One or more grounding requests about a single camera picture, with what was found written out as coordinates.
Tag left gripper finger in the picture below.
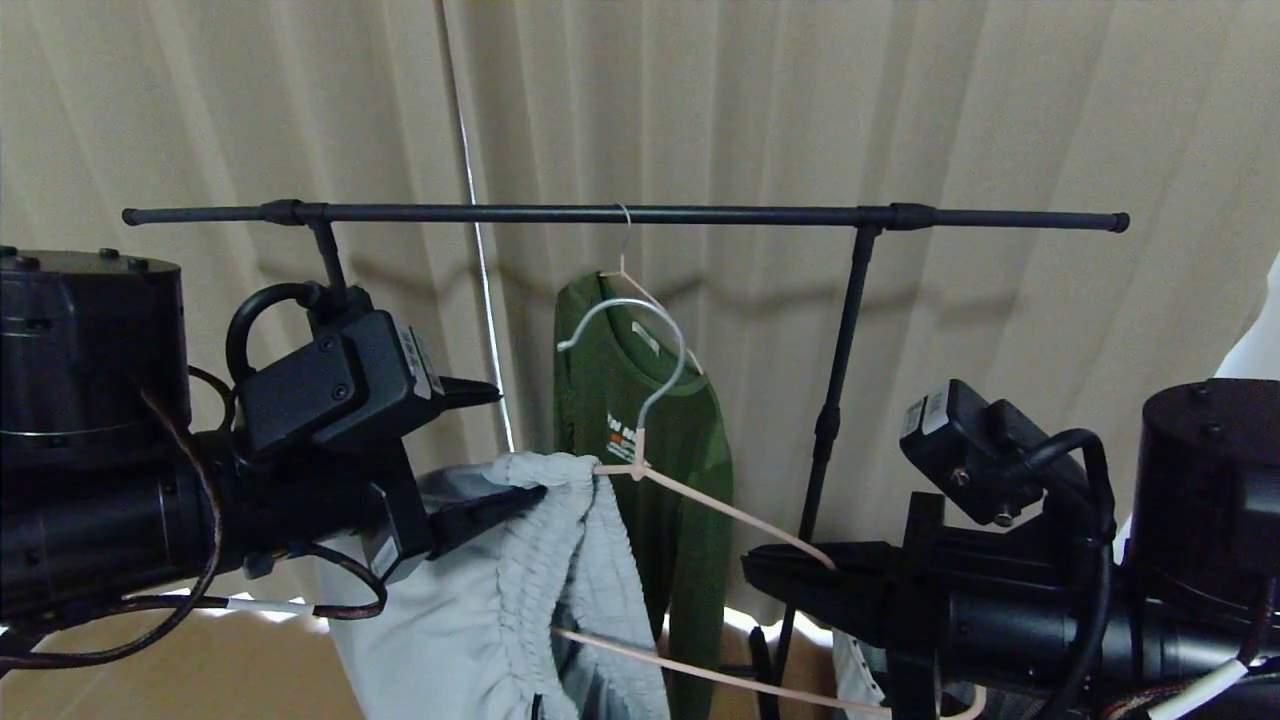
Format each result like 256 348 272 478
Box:
429 484 550 559
433 374 503 412

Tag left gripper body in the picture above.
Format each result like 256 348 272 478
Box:
205 438 438 588

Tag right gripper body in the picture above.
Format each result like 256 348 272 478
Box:
884 491 1113 720

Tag pale grey shorts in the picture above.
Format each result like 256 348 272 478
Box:
320 451 672 720

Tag pink clothes hanger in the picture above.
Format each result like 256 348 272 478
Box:
597 204 704 377
550 297 988 720

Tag green long-sleeved shirt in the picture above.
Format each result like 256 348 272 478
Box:
553 272 735 720

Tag black clothes rack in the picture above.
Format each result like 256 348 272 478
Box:
122 200 1132 720

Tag beige curtain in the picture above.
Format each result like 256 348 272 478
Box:
0 0 1280 641

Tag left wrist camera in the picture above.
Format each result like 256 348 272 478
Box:
238 308 443 463

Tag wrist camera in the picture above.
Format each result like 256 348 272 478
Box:
238 308 443 463
897 379 1063 528

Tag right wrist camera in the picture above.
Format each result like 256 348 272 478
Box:
897 379 1063 528

